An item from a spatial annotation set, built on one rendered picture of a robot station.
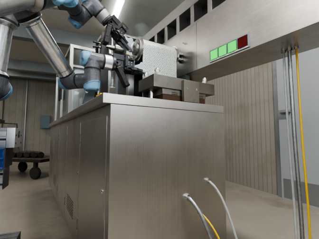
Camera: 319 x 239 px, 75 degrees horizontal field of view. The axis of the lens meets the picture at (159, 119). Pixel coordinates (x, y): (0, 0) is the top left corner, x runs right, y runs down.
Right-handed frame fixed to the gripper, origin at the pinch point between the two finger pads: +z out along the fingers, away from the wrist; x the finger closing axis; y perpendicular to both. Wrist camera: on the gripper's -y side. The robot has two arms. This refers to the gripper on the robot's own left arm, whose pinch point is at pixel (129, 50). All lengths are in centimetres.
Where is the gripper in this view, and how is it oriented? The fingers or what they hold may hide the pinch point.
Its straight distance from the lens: 129.9
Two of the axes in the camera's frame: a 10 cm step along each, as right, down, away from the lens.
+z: 6.5, 6.7, 3.6
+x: -5.4, 0.7, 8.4
